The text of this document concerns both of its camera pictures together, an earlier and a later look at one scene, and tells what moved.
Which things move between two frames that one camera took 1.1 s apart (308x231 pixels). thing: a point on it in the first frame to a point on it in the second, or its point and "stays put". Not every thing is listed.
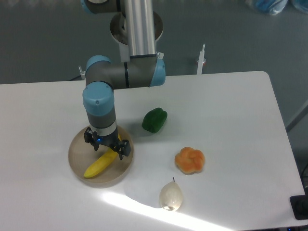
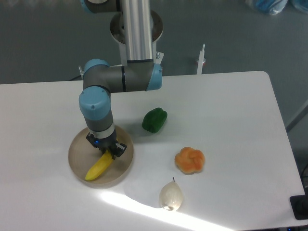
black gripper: (113, 140) to (108, 144)
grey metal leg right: (300, 114) stays put
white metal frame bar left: (83, 74) stays put
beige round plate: (82, 156) stays put
